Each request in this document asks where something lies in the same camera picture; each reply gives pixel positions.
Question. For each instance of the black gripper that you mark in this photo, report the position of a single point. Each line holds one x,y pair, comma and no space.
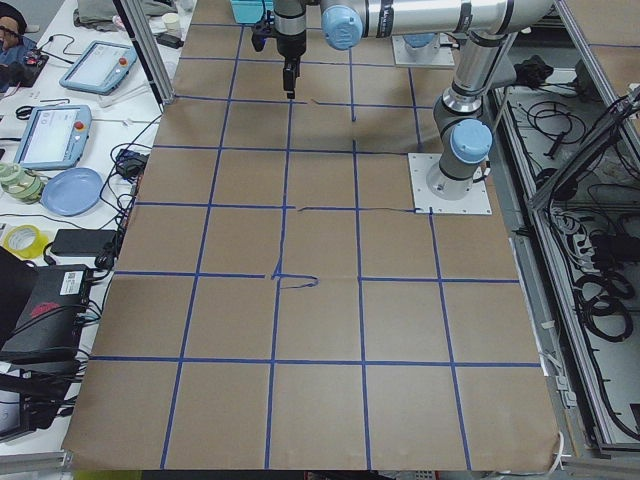
291,44

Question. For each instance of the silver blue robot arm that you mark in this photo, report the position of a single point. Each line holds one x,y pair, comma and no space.
489,27

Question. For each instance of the teal storage bin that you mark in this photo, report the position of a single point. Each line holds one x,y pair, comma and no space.
250,11

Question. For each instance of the white paper cup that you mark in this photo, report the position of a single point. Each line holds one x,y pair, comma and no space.
172,24

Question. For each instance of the small black adapter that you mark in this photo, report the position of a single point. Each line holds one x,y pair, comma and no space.
130,164

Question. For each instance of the upper blue teach pendant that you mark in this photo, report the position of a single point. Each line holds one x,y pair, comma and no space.
100,69

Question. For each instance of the blue teach pendant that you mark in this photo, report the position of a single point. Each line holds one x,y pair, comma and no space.
55,137
100,69

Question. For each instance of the brown paper table cover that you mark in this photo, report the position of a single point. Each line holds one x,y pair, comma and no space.
278,304

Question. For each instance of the black cloth bundle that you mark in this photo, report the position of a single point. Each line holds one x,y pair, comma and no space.
532,72

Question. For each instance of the lower blue teach pendant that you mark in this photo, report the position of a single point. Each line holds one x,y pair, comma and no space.
55,137

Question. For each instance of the blue plastic plate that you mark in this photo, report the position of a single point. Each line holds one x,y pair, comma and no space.
72,192

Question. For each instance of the black power adapter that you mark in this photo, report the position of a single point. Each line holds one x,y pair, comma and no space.
81,242

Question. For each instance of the green tape rolls stack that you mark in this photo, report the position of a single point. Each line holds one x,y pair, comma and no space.
22,184

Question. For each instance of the yellow tape roll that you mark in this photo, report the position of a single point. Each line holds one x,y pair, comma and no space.
27,241

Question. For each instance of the black computer box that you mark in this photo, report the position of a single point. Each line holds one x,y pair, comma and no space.
39,311

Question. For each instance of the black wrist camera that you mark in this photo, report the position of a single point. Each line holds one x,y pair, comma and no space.
262,31

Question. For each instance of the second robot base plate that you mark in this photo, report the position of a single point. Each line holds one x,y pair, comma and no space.
427,50

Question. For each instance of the aluminium frame post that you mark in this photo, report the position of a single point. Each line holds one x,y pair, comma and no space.
137,27

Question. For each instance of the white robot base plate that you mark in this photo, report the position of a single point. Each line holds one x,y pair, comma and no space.
435,193

